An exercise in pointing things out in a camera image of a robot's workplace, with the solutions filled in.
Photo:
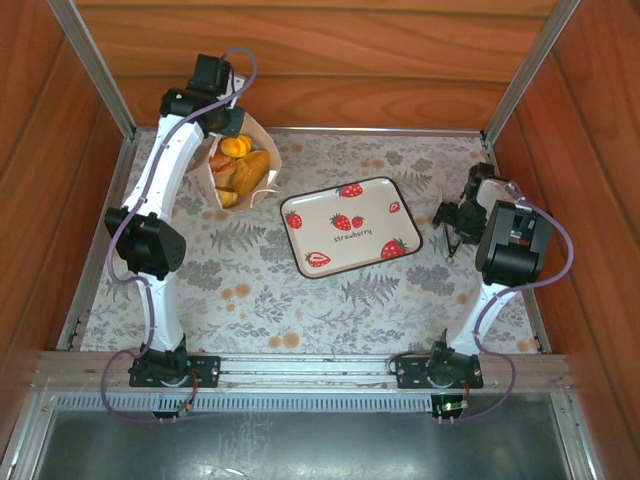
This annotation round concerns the white paper bag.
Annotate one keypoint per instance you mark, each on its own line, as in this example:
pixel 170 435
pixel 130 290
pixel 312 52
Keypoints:
pixel 267 150

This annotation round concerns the flaky fake pastry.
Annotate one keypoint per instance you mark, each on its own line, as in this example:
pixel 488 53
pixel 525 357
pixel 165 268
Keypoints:
pixel 222 164

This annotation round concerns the wide aluminium base rail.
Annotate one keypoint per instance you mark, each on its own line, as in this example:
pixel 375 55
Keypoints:
pixel 300 370

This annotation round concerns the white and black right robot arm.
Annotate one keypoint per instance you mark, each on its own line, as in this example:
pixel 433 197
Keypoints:
pixel 510 250

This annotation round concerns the long golden fake bread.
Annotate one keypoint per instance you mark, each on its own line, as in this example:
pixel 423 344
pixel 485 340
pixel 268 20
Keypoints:
pixel 250 172

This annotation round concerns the orange pumpkin shaped fake bun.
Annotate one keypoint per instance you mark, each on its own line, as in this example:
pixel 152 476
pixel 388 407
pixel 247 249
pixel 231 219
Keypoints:
pixel 235 146

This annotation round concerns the floral print tablecloth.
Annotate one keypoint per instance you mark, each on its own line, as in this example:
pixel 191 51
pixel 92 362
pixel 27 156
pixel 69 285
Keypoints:
pixel 250 310

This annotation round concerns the aluminium frame post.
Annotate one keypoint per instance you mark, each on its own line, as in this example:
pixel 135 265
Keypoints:
pixel 92 65
pixel 530 70

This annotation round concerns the small circuit board green light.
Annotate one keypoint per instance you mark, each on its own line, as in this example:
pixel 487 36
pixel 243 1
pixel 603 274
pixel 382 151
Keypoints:
pixel 450 406

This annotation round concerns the grey metal sheet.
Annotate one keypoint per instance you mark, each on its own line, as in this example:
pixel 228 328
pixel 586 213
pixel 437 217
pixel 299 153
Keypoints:
pixel 300 445

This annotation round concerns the strawberry print tray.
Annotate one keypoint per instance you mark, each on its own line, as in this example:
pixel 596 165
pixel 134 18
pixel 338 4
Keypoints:
pixel 350 240

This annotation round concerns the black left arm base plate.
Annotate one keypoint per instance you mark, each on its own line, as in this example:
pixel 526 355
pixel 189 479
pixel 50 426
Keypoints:
pixel 207 370

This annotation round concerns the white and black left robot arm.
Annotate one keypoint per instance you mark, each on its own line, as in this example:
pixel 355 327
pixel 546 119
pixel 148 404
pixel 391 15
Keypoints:
pixel 165 165

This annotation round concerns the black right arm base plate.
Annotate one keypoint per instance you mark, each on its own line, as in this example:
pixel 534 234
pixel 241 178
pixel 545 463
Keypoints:
pixel 410 370

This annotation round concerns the small orange fake bread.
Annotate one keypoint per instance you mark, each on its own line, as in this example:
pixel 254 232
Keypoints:
pixel 227 197

